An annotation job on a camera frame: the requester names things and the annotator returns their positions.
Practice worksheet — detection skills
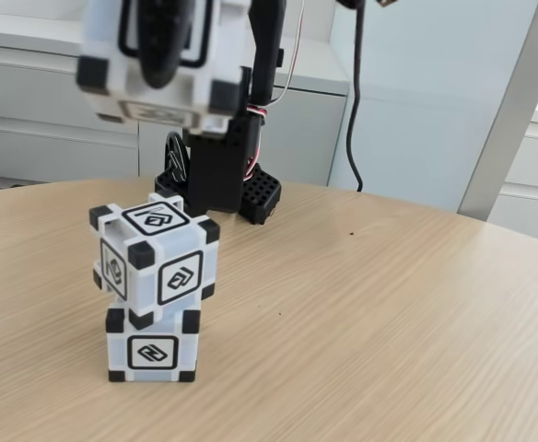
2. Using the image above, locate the red white servo wire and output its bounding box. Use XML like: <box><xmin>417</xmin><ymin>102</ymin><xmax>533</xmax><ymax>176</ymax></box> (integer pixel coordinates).
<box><xmin>268</xmin><ymin>0</ymin><xmax>308</xmax><ymax>108</ymax></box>

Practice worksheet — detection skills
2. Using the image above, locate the black camera cable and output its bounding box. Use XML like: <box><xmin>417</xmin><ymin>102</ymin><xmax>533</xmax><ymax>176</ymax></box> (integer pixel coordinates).
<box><xmin>345</xmin><ymin>0</ymin><xmax>368</xmax><ymax>192</ymax></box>

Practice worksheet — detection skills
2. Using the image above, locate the black gripper camera module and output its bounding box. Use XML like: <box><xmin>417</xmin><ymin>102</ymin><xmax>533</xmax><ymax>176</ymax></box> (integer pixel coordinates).
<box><xmin>335</xmin><ymin>0</ymin><xmax>402</xmax><ymax>10</ymax></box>

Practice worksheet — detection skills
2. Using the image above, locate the white drawer cabinet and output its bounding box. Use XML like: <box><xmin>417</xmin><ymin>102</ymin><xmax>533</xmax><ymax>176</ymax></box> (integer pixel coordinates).
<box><xmin>485</xmin><ymin>77</ymin><xmax>538</xmax><ymax>245</ymax></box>

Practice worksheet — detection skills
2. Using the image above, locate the white cube nested diamond symbol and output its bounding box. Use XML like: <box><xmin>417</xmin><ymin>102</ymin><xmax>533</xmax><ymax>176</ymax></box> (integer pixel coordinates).
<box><xmin>88</xmin><ymin>192</ymin><xmax>221</xmax><ymax>331</ymax></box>

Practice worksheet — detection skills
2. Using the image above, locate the white cube zigzag symbol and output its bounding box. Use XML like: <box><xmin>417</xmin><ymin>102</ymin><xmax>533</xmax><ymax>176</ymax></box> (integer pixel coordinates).
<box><xmin>105</xmin><ymin>306</ymin><xmax>202</xmax><ymax>383</ymax></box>

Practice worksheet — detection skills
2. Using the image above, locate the white low cabinet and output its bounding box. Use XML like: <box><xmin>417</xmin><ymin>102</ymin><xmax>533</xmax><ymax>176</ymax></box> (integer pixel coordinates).
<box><xmin>0</xmin><ymin>0</ymin><xmax>349</xmax><ymax>190</ymax></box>

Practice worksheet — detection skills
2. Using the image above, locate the black round clamp knob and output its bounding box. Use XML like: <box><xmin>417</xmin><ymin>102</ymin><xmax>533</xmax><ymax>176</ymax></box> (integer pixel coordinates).
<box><xmin>163</xmin><ymin>131</ymin><xmax>192</xmax><ymax>183</ymax></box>

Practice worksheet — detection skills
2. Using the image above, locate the white cube lettered symbol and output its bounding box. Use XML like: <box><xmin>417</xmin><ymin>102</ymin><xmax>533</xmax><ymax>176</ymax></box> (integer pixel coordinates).
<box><xmin>75</xmin><ymin>0</ymin><xmax>248</xmax><ymax>138</ymax></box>

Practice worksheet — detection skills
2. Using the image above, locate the grey metal column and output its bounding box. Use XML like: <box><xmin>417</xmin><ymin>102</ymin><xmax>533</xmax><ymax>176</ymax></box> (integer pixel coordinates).
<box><xmin>457</xmin><ymin>0</ymin><xmax>538</xmax><ymax>222</ymax></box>

